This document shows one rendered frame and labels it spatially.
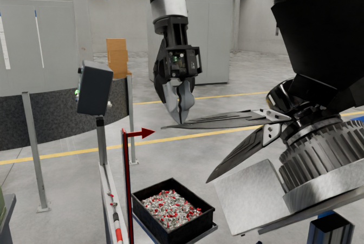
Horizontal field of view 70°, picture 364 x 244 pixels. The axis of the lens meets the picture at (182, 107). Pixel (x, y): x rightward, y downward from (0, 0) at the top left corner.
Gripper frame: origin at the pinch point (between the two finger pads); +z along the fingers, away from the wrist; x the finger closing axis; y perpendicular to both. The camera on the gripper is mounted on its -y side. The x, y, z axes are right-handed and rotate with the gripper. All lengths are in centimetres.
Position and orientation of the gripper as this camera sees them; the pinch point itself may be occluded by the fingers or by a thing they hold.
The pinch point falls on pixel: (179, 118)
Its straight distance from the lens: 56.5
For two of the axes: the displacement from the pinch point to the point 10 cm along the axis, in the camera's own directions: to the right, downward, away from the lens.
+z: 1.2, 9.9, -0.1
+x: 9.3, -1.1, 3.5
